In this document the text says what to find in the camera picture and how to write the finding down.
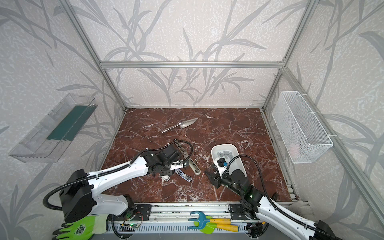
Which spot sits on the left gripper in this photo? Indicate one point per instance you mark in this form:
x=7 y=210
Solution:
x=176 y=163

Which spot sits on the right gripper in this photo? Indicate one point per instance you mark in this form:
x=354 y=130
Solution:
x=217 y=176

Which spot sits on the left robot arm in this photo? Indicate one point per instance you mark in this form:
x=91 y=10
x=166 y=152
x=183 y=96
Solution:
x=83 y=193

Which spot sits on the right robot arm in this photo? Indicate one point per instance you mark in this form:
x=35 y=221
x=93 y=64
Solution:
x=259 y=205

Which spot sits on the white mini stapler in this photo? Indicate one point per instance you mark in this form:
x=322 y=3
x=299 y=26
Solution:
x=165 y=178

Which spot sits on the grey staple strip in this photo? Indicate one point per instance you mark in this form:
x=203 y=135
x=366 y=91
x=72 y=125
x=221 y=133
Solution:
x=226 y=155

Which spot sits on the white oval tray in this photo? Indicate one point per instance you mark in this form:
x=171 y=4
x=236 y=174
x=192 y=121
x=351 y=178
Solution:
x=237 y=164

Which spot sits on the teal garden hand rake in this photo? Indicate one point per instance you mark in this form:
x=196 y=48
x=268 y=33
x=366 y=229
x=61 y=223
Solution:
x=202 y=220

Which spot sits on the silver metal trowel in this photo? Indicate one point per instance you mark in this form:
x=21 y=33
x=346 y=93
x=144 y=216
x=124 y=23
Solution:
x=182 y=125

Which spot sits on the green garden hand shovel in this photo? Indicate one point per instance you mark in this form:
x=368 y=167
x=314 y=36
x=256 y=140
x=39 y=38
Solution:
x=210 y=228

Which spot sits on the pink object in basket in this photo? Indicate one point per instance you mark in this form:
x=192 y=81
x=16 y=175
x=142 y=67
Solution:
x=294 y=151

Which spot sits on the white cloth glove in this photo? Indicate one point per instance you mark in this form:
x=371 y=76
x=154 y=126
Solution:
x=302 y=209

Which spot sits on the green work glove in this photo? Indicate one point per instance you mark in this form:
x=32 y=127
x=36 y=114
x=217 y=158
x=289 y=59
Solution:
x=83 y=229

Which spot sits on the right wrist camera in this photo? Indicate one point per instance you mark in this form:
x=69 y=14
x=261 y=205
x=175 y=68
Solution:
x=222 y=162

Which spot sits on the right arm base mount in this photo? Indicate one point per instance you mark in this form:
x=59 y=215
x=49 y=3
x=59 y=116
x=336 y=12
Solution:
x=237 y=212

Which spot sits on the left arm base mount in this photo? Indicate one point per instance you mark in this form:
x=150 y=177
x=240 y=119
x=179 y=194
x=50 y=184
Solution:
x=140 y=212

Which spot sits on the aluminium frame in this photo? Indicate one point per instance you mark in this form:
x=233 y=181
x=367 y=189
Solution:
x=355 y=173

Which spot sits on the white wire mesh basket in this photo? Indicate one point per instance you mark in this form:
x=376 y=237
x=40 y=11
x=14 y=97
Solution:
x=299 y=124

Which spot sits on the clear plastic wall shelf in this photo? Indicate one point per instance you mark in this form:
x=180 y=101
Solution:
x=48 y=141

